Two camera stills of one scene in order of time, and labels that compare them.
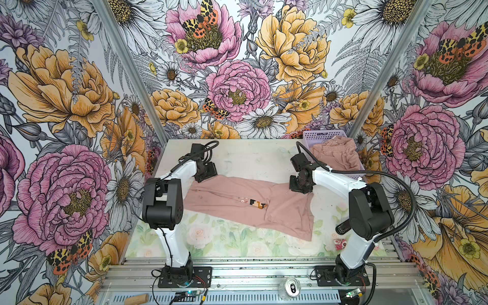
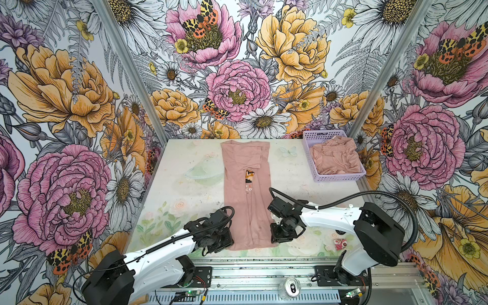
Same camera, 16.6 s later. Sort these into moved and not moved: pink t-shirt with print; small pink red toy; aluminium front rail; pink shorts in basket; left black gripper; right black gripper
Moved: left black gripper; right black gripper; pink t-shirt with print
Not moved: aluminium front rail; pink shorts in basket; small pink red toy
